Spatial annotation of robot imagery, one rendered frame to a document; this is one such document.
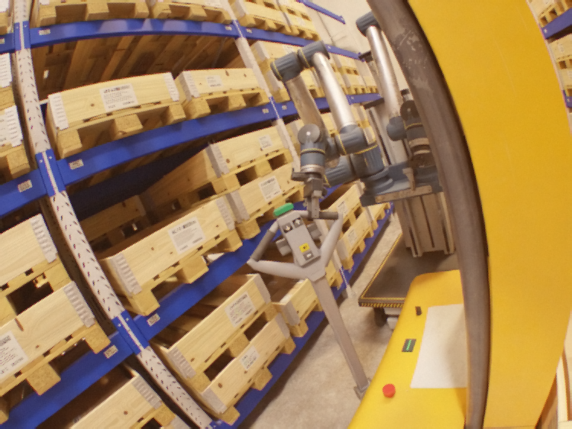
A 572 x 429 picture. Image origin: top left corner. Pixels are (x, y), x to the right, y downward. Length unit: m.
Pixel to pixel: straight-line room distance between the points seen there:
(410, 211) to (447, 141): 2.09
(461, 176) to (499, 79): 0.13
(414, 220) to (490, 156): 2.16
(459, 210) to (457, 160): 0.06
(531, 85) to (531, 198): 0.13
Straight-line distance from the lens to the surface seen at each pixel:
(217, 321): 1.68
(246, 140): 2.07
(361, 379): 1.51
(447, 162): 0.35
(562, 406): 0.72
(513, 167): 0.35
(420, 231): 2.55
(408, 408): 0.85
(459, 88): 0.34
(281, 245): 1.06
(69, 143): 1.51
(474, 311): 0.46
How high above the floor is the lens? 1.61
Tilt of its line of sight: 12 degrees down
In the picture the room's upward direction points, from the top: 23 degrees counter-clockwise
